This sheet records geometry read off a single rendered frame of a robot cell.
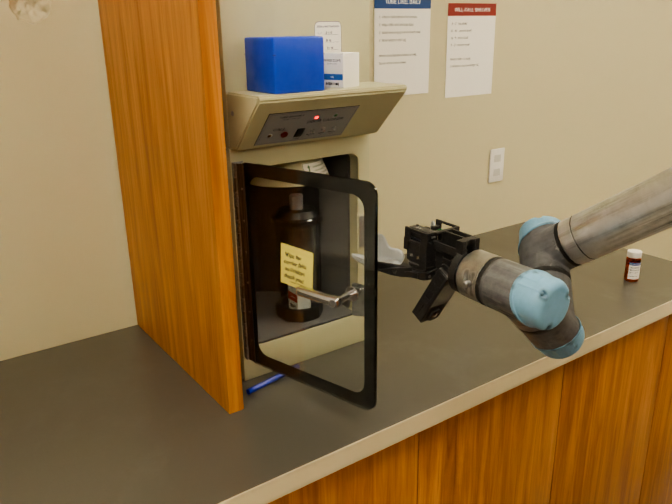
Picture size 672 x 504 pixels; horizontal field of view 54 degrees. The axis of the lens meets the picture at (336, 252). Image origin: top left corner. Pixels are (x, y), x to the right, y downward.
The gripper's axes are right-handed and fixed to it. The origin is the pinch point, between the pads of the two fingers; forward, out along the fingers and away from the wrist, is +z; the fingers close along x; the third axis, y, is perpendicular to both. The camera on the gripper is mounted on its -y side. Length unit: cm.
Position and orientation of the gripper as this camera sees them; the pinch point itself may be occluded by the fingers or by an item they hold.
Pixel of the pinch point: (386, 249)
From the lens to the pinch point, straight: 115.9
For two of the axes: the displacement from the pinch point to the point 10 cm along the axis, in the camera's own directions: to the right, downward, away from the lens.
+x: -8.2, 2.0, -5.4
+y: 0.0, -9.4, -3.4
